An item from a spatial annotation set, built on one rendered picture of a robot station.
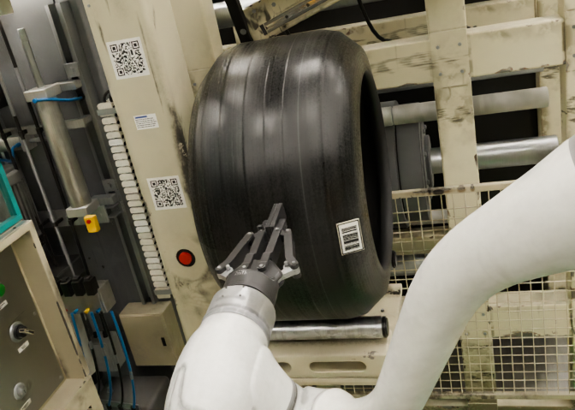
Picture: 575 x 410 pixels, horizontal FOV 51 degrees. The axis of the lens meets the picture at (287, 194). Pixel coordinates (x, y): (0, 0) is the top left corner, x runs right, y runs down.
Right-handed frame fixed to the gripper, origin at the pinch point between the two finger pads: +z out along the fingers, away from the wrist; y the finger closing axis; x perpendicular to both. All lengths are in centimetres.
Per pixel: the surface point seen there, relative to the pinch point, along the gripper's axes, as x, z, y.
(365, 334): 36.8, 12.1, -7.7
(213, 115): -13.9, 14.3, 11.3
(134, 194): 6.2, 25.2, 39.6
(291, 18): -15, 67, 7
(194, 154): -8.4, 11.2, 15.6
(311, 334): 36.4, 12.1, 3.8
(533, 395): 101, 52, -44
